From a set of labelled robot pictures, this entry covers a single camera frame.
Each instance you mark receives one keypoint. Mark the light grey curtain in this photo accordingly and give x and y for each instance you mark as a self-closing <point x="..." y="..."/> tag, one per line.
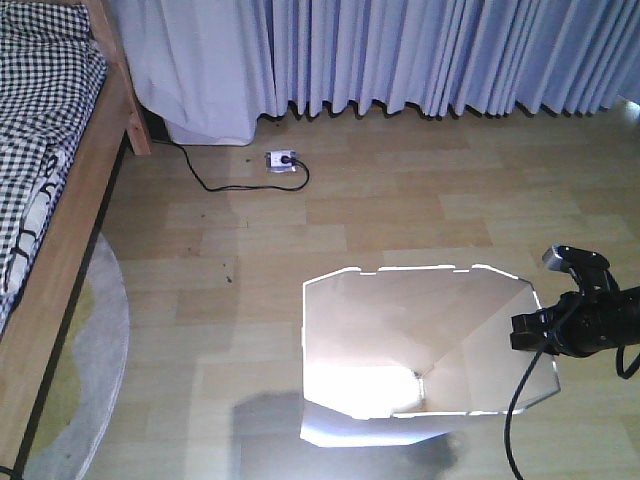
<point x="210" y="69"/>

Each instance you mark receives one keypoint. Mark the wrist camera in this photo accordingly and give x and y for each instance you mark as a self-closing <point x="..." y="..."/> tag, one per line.
<point x="590" y="270"/>

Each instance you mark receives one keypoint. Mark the grey round rug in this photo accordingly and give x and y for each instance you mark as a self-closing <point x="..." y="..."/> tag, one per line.
<point x="86" y="383"/>

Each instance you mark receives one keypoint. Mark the wooden bed frame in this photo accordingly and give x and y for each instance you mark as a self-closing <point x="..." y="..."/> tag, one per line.
<point x="29" y="339"/>

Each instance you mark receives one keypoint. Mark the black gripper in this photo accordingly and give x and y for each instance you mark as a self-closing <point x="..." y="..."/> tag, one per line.
<point x="582" y="329"/>

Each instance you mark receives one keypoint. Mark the floor power outlet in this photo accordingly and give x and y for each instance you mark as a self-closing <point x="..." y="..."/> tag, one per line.
<point x="280" y="161"/>

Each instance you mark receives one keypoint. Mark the white paper trash bin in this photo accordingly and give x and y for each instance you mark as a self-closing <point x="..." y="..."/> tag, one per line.
<point x="404" y="354"/>

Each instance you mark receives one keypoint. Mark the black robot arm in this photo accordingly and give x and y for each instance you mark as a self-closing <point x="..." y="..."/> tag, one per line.
<point x="625" y="307"/>

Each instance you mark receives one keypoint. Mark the black white checkered bedding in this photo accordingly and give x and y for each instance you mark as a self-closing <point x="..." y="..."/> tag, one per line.
<point x="52" y="72"/>

